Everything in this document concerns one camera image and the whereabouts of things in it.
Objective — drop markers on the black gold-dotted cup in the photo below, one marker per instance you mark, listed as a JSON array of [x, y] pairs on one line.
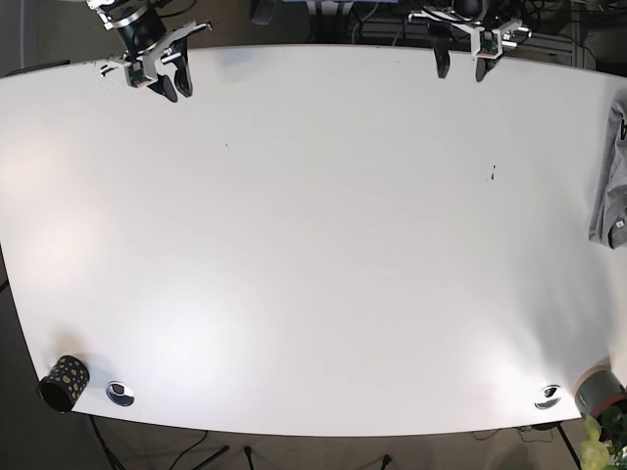
[[62, 387]]

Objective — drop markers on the medium grey T-shirt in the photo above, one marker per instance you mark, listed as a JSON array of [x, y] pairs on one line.
[[608, 220]]

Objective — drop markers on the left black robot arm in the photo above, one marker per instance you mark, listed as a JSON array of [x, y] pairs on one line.
[[468, 8]]

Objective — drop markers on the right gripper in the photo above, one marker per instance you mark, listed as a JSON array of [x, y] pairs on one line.
[[140, 66]]

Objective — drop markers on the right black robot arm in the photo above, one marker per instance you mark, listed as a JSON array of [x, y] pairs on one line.
[[124, 16]]

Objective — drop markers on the grey plant pot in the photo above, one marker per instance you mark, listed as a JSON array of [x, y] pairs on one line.
[[597, 390]]

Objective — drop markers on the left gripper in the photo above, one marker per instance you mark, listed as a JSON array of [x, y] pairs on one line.
[[489, 35]]

